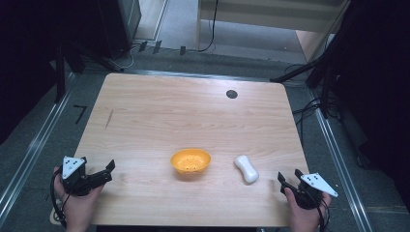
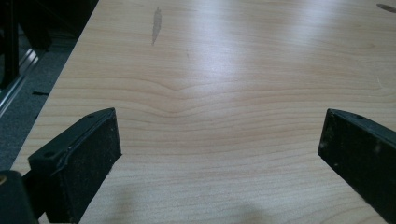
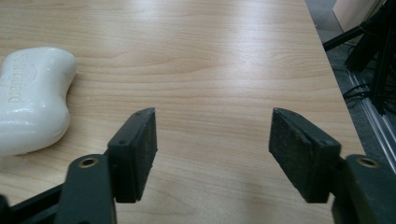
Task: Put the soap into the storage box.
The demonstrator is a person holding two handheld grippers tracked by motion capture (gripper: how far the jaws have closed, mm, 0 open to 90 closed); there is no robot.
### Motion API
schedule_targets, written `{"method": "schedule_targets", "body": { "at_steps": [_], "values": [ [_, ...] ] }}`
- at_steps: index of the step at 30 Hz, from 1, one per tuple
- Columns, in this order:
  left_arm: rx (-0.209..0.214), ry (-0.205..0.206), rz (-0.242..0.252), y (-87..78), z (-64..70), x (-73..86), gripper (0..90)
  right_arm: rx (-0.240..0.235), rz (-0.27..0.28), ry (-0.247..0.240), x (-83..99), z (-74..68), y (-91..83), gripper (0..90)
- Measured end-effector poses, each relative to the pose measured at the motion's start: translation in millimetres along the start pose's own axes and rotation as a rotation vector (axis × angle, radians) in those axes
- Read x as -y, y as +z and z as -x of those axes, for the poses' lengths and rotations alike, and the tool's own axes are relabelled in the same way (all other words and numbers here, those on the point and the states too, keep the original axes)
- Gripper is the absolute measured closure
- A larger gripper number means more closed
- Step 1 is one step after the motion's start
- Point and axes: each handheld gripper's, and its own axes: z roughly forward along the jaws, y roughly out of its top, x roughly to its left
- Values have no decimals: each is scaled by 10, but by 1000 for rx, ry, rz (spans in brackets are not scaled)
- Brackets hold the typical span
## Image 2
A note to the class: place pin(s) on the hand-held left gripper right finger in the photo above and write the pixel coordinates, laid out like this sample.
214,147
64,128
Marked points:
364,155

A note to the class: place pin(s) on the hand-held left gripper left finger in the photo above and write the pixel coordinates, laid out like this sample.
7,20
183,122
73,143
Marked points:
77,161

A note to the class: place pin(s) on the black metal stand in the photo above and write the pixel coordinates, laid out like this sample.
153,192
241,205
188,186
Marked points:
9,40

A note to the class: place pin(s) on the silver metal rail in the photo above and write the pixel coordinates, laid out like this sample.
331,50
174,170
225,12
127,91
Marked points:
14,82

